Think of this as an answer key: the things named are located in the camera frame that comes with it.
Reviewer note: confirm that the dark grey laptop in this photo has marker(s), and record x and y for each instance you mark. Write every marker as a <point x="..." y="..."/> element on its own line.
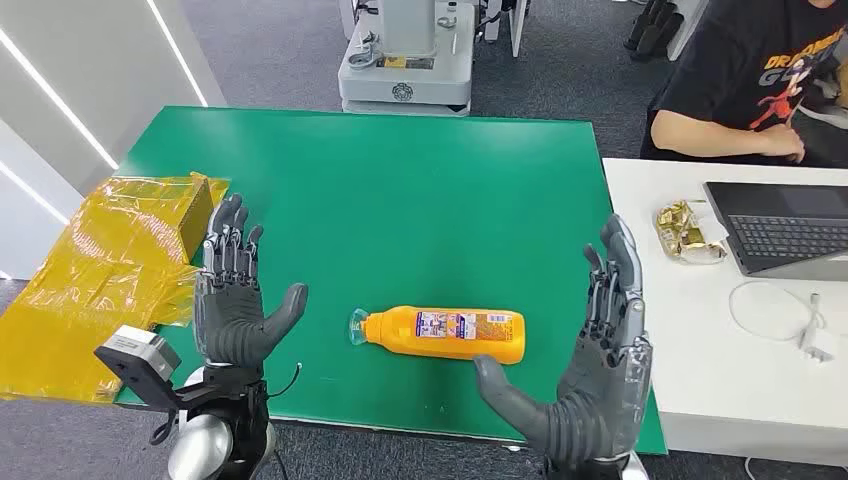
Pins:
<point x="782" y="232"/>

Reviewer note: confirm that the white furniture panel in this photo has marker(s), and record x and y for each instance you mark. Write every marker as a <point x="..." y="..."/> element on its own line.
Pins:
<point x="518" y="26"/>

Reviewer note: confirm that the gold foil snack wrapper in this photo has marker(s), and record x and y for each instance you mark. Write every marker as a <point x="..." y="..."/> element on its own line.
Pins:
<point x="686" y="235"/>

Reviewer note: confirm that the orange plastic bottle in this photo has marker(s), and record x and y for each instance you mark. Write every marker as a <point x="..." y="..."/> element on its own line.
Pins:
<point x="404" y="334"/>

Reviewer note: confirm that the grey robot base machine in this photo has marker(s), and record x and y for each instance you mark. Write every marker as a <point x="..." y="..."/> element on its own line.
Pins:
<point x="404" y="73"/>

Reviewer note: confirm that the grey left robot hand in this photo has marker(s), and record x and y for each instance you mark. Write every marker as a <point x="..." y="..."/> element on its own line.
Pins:
<point x="228" y="318"/>

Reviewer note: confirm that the person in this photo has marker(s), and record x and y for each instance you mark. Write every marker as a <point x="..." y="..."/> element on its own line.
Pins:
<point x="729" y="66"/>

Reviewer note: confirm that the yellow taped cardboard box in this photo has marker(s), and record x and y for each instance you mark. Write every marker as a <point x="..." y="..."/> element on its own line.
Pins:
<point x="99" y="278"/>

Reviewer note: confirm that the white charger adapter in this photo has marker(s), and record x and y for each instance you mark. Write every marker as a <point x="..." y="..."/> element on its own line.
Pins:
<point x="816" y="348"/>

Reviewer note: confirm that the person's right forearm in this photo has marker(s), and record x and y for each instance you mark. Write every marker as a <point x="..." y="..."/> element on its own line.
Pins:
<point x="702" y="136"/>

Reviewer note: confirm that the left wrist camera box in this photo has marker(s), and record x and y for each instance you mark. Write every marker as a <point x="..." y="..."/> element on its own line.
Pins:
<point x="139" y="361"/>

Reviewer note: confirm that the person's right hand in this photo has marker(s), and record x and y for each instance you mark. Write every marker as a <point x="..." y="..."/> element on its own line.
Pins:
<point x="785" y="142"/>

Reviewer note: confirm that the white desk leg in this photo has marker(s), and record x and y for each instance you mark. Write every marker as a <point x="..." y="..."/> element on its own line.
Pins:
<point x="689" y="23"/>

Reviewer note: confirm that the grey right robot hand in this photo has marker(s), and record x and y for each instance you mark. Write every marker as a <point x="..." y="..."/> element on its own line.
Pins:
<point x="606" y="397"/>

